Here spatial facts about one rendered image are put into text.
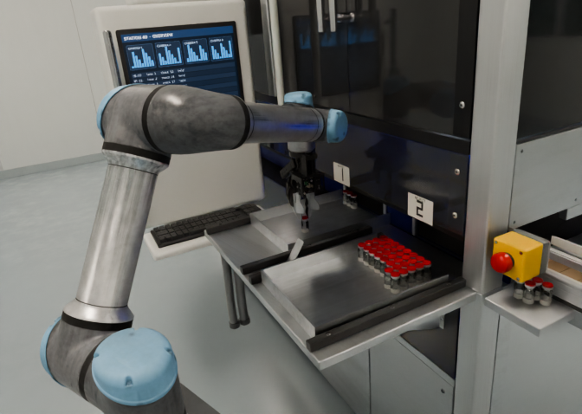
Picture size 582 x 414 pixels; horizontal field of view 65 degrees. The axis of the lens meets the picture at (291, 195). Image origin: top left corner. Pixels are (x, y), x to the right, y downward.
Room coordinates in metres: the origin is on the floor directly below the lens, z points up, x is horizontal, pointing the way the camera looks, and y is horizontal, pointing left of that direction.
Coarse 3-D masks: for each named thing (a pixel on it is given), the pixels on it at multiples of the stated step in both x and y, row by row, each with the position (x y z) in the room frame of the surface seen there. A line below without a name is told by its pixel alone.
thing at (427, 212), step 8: (408, 192) 1.04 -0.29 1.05; (408, 200) 1.04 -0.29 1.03; (416, 200) 1.01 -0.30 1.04; (424, 200) 0.99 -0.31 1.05; (408, 208) 1.04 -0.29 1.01; (416, 208) 1.01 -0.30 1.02; (424, 208) 0.99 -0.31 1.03; (432, 208) 0.97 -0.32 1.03; (416, 216) 1.01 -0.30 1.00; (424, 216) 0.99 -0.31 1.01; (432, 216) 0.96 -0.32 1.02
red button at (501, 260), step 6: (498, 252) 0.78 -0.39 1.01; (504, 252) 0.77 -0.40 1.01; (492, 258) 0.77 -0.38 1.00; (498, 258) 0.76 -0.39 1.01; (504, 258) 0.76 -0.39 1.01; (510, 258) 0.76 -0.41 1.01; (492, 264) 0.77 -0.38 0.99; (498, 264) 0.76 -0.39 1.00; (504, 264) 0.75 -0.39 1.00; (510, 264) 0.75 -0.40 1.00; (498, 270) 0.76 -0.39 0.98; (504, 270) 0.75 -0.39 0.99
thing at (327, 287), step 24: (360, 240) 1.08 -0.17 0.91; (288, 264) 0.99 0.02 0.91; (312, 264) 1.01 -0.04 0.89; (336, 264) 1.01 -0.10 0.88; (360, 264) 1.00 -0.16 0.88; (288, 288) 0.92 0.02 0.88; (312, 288) 0.91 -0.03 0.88; (336, 288) 0.90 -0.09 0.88; (360, 288) 0.89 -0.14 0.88; (384, 288) 0.88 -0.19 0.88; (408, 288) 0.88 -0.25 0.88; (288, 312) 0.83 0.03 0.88; (312, 312) 0.82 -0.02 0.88; (336, 312) 0.81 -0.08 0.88; (360, 312) 0.77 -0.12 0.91; (312, 336) 0.74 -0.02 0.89
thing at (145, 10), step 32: (128, 0) 1.62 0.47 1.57; (160, 0) 1.61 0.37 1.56; (192, 0) 1.65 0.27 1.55; (224, 0) 1.69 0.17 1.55; (96, 32) 1.55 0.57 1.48; (128, 32) 1.54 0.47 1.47; (160, 32) 1.58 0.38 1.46; (192, 32) 1.62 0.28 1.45; (224, 32) 1.67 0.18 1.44; (128, 64) 1.53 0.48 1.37; (160, 64) 1.57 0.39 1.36; (192, 64) 1.62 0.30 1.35; (224, 64) 1.67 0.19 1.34; (192, 160) 1.60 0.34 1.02; (224, 160) 1.65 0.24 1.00; (256, 160) 1.71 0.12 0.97; (160, 192) 1.54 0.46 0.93; (192, 192) 1.59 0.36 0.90; (224, 192) 1.64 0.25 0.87; (256, 192) 1.70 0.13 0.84; (160, 224) 1.54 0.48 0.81
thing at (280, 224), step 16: (336, 192) 1.45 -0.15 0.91; (272, 208) 1.34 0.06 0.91; (288, 208) 1.37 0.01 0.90; (304, 208) 1.39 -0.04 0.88; (320, 208) 1.39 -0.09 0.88; (336, 208) 1.37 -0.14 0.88; (256, 224) 1.27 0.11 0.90; (272, 224) 1.29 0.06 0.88; (288, 224) 1.28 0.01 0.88; (320, 224) 1.26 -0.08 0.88; (336, 224) 1.25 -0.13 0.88; (352, 224) 1.17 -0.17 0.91; (368, 224) 1.19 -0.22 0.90; (384, 224) 1.22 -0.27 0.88; (272, 240) 1.17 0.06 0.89; (288, 240) 1.17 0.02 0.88; (304, 240) 1.10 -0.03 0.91; (320, 240) 1.12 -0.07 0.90
